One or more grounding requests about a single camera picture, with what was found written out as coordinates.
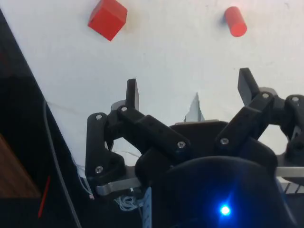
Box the red cube block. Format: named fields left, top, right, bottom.
left=87, top=0, right=128, bottom=42

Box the grey cable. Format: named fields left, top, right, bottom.
left=44, top=101, right=83, bottom=228

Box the red cylinder block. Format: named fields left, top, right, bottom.
left=224, top=6, right=247, bottom=38

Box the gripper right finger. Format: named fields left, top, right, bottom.
left=214, top=67, right=304, bottom=167

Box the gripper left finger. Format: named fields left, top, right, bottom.
left=85, top=78, right=191, bottom=186

